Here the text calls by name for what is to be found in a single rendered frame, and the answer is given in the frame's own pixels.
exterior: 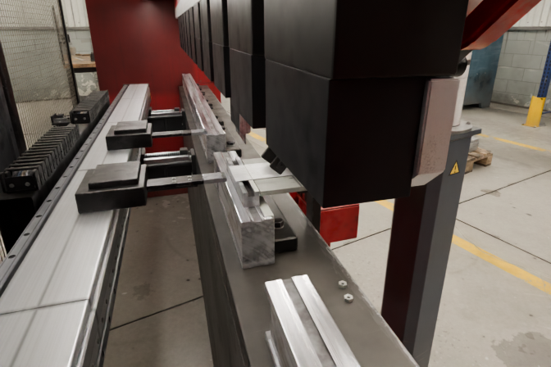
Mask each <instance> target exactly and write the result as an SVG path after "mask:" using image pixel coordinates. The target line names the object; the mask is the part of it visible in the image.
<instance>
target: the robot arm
mask: <svg viewBox="0 0 551 367"><path fill-rule="evenodd" d="M482 1H483V0H469V1H468V6H467V16H468V15H469V14H470V13H471V12H472V11H473V10H474V9H475V8H476V7H477V6H478V5H479V4H480V3H481V2H482ZM467 16H466V17H467ZM471 55H472V51H471V52H470V53H469V54H468V55H467V56H466V58H467V68H466V70H465V72H464V74H463V75H461V76H459V77H454V78H459V80H460V84H459V89H458V97H457V102H456V107H455V112H454V118H453V127H452V132H451V134H464V133H467V132H470V131H471V130H472V124H471V122H466V121H465V120H460V119H461V114H462V105H463V100H464V96H465V91H466V86H467V77H468V72H469V67H470V63H471ZM261 157H262V158H263V159H264V160H265V161H267V162H269V163H270V167H271V168H272V169H273V170H274V171H275V172H277V173H278V174H282V173H283V172H284V171H285V169H286V168H287V167H286V166H285V164H284V163H283V162H282V161H281V160H280V159H279V158H278V156H277V155H276V154H275V153H274V152H273V151H272V150H271V149H270V148H269V147H267V149H266V150H265V151H264V152H263V153H262V155H261Z"/></svg>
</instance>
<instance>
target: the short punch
mask: <svg viewBox="0 0 551 367"><path fill-rule="evenodd" d="M230 119H231V121H232V122H233V124H234V125H235V130H236V132H237V133H238V135H239V136H240V137H241V138H242V140H243V141H244V143H245V144H246V134H249V133H250V132H251V126H250V125H249V124H248V122H247V121H246V120H245V119H244V118H243V117H242V116H241V115H240V114H239V113H238V112H237V111H236V110H235V108H234V107H233V106H232V105H231V97H230Z"/></svg>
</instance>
